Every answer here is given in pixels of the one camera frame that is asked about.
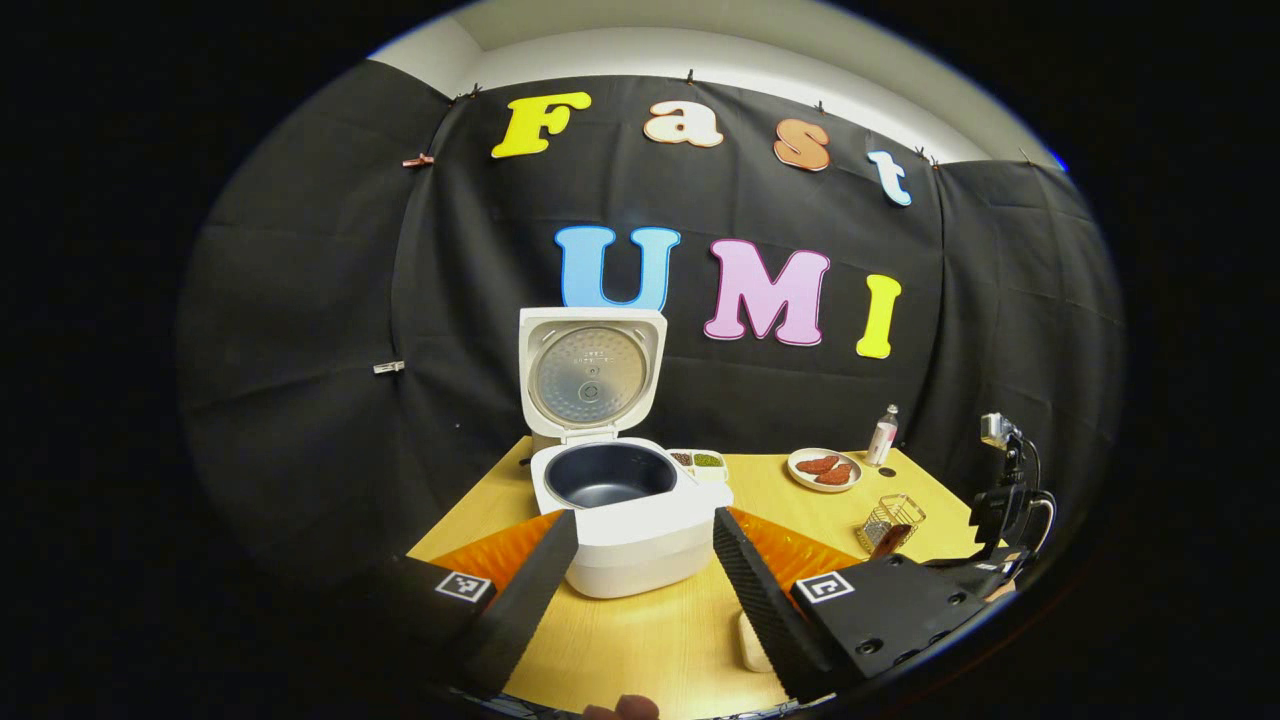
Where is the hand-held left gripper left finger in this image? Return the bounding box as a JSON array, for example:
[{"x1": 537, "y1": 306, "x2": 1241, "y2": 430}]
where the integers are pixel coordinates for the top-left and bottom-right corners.
[{"x1": 380, "y1": 510, "x2": 580, "y2": 699}]

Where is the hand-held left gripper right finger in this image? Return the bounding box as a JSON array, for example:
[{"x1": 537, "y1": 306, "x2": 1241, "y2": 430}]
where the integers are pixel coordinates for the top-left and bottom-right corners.
[{"x1": 712, "y1": 507, "x2": 991, "y2": 704}]

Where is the cream dish of rice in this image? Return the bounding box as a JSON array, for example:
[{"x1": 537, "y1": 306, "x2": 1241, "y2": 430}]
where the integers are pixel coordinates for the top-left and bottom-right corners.
[{"x1": 738, "y1": 610, "x2": 776, "y2": 674}]

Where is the metal wire chopstick holder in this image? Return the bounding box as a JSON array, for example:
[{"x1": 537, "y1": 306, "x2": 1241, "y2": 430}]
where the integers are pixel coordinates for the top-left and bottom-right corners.
[{"x1": 857, "y1": 494, "x2": 927, "y2": 556}]

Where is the white rice cooker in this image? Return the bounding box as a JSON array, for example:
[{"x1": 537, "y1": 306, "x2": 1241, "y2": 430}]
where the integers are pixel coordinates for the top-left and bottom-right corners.
[{"x1": 518, "y1": 306, "x2": 735, "y2": 600}]

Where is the clear bottle with pink label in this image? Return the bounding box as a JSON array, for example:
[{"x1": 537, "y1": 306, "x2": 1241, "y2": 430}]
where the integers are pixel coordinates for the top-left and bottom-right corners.
[{"x1": 866, "y1": 404, "x2": 900, "y2": 468}]

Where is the white round plate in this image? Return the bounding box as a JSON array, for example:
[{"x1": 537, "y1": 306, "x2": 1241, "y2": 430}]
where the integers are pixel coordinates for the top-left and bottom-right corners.
[{"x1": 787, "y1": 447, "x2": 864, "y2": 493}]

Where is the white divided dish of grains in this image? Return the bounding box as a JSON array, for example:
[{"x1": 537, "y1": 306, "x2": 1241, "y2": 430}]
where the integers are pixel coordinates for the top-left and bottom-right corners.
[{"x1": 667, "y1": 448, "x2": 729, "y2": 483}]

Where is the row of small dark clips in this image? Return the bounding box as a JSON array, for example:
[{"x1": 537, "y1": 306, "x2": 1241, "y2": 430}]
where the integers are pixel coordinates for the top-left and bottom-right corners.
[{"x1": 455, "y1": 68, "x2": 1036, "y2": 171}]

